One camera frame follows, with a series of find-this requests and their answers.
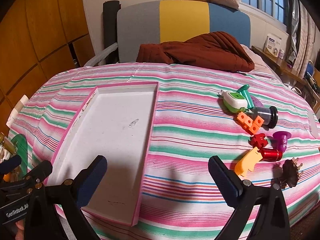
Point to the red puzzle piece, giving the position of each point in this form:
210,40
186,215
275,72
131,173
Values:
257,141

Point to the yellow orange toy piece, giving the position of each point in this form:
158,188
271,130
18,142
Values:
246,163

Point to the clear cylinder with black base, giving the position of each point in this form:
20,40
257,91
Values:
262,115

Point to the green plastic chair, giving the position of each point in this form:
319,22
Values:
20,147

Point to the pale pink pillow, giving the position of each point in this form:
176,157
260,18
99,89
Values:
260,62

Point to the beige side curtain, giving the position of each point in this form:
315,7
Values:
307,37

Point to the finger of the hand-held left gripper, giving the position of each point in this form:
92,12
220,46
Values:
40,171
10,165

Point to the grey yellow blue headboard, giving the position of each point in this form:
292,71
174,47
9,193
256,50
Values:
140,30

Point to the orange linking cubes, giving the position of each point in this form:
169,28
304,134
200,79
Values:
246,121

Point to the white flat sheet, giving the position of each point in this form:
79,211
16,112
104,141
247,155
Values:
314,125

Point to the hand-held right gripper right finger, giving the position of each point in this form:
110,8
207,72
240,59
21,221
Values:
223,182

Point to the blue chair back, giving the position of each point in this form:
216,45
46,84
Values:
310,68

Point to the wooden desk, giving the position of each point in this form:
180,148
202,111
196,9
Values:
275,62

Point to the pink-rimmed white tray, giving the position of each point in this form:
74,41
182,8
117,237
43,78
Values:
112,130

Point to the white cardboard box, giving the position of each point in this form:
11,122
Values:
272,43

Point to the wooden wardrobe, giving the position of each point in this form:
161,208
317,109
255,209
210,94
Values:
37,30

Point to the silver curtain liner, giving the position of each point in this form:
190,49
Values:
293,30

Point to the purple flat oval piece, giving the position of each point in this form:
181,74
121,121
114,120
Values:
257,102

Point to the teal plastic toy part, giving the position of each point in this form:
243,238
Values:
243,88

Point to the red metal cylinder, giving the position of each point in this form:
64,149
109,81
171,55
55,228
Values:
271,154

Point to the white wrapped bed rail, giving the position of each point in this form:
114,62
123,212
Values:
102,53

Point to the pink green striped bedsheet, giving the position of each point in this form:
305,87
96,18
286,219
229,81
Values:
187,130

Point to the rust brown blanket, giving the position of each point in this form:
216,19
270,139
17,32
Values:
200,52

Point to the purple cup-shaped piece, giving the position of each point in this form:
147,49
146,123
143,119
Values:
281,141

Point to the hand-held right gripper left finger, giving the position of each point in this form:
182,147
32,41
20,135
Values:
93,180

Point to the white green plug-in device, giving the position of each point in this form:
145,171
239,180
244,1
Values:
233,101

